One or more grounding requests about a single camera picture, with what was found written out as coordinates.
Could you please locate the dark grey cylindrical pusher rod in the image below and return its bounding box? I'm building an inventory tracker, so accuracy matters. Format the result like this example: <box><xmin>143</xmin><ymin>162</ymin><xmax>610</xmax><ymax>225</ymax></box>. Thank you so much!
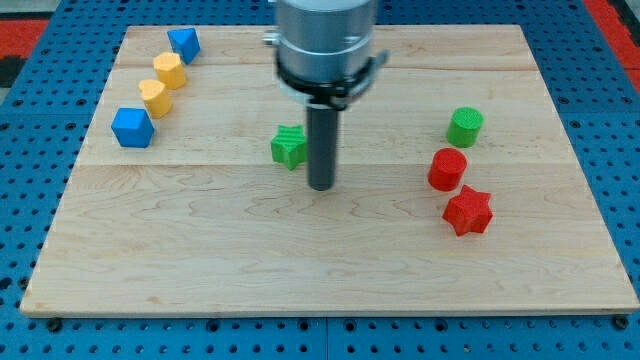
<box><xmin>306</xmin><ymin>107</ymin><xmax>339</xmax><ymax>191</ymax></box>

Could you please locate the green cylinder block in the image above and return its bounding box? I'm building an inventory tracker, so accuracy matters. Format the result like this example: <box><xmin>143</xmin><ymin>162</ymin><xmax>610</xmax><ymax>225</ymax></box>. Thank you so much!
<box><xmin>446</xmin><ymin>107</ymin><xmax>484</xmax><ymax>148</ymax></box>

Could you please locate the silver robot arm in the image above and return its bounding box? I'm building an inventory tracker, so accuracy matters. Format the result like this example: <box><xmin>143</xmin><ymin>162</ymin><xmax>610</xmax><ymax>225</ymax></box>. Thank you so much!
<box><xmin>263</xmin><ymin>0</ymin><xmax>389</xmax><ymax>191</ymax></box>

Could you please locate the green star block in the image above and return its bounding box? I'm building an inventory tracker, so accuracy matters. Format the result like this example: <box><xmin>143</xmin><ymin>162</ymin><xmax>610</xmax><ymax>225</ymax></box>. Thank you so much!
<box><xmin>270</xmin><ymin>125</ymin><xmax>307</xmax><ymax>170</ymax></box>

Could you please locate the red cylinder block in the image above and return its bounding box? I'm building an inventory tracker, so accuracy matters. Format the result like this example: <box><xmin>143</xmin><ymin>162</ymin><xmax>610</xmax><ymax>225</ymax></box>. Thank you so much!
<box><xmin>427</xmin><ymin>148</ymin><xmax>467</xmax><ymax>191</ymax></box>

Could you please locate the wooden board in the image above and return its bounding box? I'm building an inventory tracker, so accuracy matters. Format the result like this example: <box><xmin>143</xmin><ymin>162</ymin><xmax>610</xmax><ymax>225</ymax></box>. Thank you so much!
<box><xmin>21</xmin><ymin>25</ymin><xmax>639</xmax><ymax>318</ymax></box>

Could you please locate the yellow pentagon block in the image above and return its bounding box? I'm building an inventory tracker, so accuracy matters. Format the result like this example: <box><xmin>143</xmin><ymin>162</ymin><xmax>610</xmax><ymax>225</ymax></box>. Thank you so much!
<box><xmin>153</xmin><ymin>52</ymin><xmax>187</xmax><ymax>90</ymax></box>

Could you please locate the blue triangle block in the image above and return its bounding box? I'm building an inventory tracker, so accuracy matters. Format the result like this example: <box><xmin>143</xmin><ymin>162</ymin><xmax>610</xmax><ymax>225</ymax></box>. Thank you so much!
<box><xmin>167</xmin><ymin>28</ymin><xmax>200</xmax><ymax>65</ymax></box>

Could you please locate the yellow heart block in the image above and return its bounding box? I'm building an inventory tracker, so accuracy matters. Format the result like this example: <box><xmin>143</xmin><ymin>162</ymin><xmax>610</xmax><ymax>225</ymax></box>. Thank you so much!
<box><xmin>138</xmin><ymin>79</ymin><xmax>173</xmax><ymax>119</ymax></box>

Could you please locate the red star block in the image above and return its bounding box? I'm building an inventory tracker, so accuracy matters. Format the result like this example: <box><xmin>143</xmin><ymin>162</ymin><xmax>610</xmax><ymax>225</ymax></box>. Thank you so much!
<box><xmin>442</xmin><ymin>185</ymin><xmax>493</xmax><ymax>236</ymax></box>

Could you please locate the blue cube block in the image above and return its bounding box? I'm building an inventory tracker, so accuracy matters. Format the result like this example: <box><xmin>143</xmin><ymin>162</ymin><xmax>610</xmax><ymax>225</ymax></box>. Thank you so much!
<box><xmin>111</xmin><ymin>108</ymin><xmax>155</xmax><ymax>148</ymax></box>

